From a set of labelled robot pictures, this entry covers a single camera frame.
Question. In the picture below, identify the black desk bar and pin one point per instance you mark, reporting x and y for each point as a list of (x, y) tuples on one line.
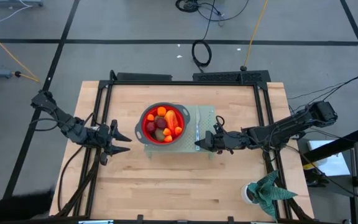
[(337, 143)]

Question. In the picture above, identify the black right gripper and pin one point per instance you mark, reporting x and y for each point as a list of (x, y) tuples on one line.
[(227, 141)]

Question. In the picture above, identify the white paper sheet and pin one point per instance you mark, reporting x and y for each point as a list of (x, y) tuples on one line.
[(334, 165)]

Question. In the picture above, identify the green leafy plant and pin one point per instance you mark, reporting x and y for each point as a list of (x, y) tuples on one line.
[(269, 193)]

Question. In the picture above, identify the red yellow mango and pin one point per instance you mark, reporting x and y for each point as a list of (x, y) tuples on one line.
[(171, 119)]

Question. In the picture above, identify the black vented computer case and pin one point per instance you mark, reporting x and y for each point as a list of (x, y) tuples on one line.
[(228, 76)]

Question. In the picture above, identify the green perforated metal shelf riser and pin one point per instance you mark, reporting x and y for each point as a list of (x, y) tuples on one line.
[(208, 124)]

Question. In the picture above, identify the red pomegranate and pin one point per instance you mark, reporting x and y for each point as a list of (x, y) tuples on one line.
[(151, 127), (161, 123)]

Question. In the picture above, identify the orange tangerine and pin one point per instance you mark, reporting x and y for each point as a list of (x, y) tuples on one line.
[(161, 111)]

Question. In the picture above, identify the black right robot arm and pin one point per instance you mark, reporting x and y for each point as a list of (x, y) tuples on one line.
[(284, 127)]

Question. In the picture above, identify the white plant pot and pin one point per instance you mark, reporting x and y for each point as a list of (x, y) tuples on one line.
[(245, 193)]

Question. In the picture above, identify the red collapsible colander bowl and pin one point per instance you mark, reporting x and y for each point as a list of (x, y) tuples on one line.
[(140, 133)]

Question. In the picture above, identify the small orange yellow pear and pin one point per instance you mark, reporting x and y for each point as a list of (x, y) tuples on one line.
[(168, 138), (150, 117), (167, 131), (178, 130)]

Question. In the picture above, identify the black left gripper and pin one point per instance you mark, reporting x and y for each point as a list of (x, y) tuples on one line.
[(98, 137)]

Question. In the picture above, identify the black flat control box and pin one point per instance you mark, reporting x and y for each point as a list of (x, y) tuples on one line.
[(145, 76)]

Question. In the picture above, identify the silver table knife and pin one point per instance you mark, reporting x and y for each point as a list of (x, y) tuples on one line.
[(197, 124)]

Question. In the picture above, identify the black clamp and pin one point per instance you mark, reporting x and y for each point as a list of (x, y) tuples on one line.
[(140, 219), (230, 220)]

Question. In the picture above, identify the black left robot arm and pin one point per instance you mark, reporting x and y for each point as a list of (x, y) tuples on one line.
[(67, 123)]

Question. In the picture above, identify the brown kiwi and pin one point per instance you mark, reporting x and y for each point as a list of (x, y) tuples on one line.
[(159, 135)]

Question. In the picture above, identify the black metal rig frame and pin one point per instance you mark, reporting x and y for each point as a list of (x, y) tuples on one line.
[(182, 83)]

